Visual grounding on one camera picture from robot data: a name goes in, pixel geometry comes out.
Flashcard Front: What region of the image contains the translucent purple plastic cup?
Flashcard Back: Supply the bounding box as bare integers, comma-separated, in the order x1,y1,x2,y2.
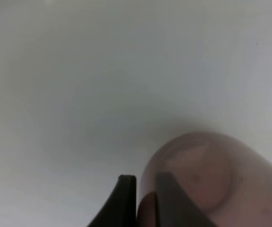
137,132,272,227

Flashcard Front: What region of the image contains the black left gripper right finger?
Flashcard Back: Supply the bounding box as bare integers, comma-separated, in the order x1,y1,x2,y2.
155,172,215,227

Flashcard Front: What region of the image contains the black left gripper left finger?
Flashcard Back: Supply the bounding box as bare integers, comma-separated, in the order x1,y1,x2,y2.
88,175,137,227

